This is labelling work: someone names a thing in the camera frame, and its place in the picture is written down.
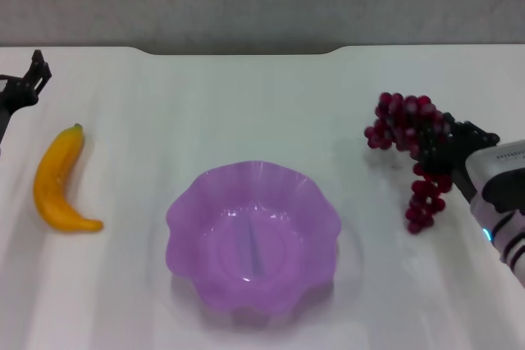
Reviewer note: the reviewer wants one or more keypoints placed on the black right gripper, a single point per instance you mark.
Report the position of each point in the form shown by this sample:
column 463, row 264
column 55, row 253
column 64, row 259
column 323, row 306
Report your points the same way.
column 449, row 159

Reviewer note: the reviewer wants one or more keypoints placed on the dark red grape bunch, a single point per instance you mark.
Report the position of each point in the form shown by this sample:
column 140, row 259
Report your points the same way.
column 393, row 120

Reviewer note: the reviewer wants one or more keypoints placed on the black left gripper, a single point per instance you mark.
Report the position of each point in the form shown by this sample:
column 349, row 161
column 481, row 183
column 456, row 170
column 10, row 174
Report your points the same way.
column 14, row 94

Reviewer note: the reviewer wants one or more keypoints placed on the purple wavy-rimmed plastic bowl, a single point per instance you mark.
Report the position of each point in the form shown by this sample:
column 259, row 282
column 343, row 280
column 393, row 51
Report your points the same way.
column 254, row 284

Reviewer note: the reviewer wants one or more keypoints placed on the yellow banana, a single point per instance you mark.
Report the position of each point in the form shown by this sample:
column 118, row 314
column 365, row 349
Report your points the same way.
column 49, row 190

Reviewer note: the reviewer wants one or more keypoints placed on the white and silver right arm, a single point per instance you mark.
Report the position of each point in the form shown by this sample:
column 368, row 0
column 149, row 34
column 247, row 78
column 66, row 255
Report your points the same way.
column 508, row 239

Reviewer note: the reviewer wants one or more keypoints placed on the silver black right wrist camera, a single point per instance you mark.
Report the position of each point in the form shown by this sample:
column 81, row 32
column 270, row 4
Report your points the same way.
column 498, row 169

